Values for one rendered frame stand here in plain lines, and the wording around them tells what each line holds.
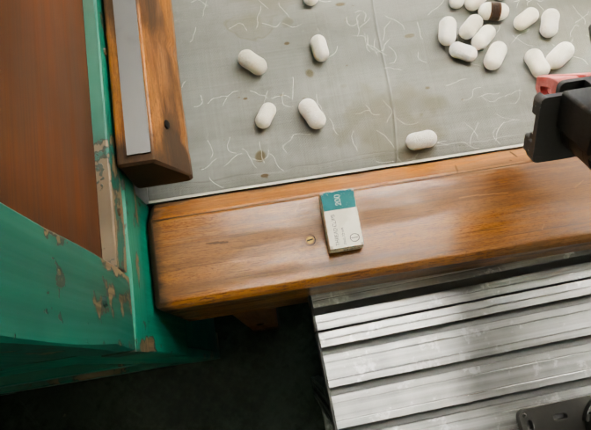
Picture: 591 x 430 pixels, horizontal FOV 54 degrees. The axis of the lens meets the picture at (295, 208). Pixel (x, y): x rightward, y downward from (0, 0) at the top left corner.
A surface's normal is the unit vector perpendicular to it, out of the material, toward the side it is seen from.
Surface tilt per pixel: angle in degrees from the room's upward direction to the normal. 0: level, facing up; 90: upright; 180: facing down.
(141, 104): 0
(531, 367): 0
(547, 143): 50
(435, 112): 0
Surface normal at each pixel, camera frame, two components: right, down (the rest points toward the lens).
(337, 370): 0.00, -0.25
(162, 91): 0.91, -0.26
